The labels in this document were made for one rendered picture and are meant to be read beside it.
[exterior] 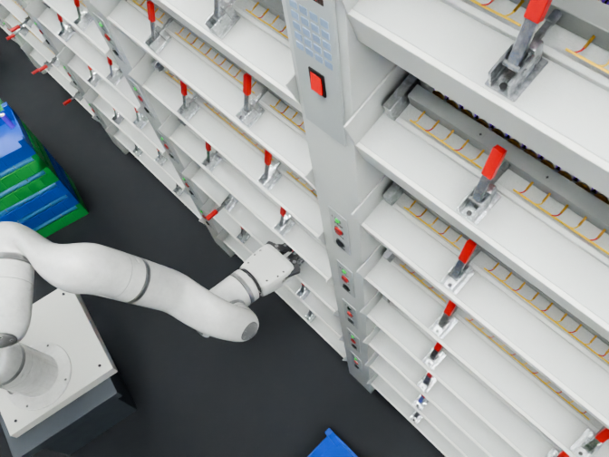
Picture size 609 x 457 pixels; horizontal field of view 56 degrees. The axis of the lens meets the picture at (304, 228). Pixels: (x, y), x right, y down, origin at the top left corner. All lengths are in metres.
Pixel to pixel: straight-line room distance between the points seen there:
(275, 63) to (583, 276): 0.45
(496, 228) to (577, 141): 0.19
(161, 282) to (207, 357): 0.89
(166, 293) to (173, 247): 1.06
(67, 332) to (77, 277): 0.79
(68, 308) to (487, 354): 1.27
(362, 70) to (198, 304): 0.71
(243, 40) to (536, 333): 0.55
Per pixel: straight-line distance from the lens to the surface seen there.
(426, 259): 0.82
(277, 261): 1.36
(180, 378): 2.00
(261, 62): 0.79
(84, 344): 1.79
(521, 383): 0.98
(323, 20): 0.57
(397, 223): 0.84
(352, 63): 0.59
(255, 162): 1.16
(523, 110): 0.47
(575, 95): 0.48
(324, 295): 1.43
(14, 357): 1.61
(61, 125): 2.77
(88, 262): 1.04
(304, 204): 1.09
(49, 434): 1.82
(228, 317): 1.20
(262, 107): 0.98
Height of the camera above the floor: 1.84
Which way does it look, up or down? 60 degrees down
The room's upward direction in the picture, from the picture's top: 14 degrees counter-clockwise
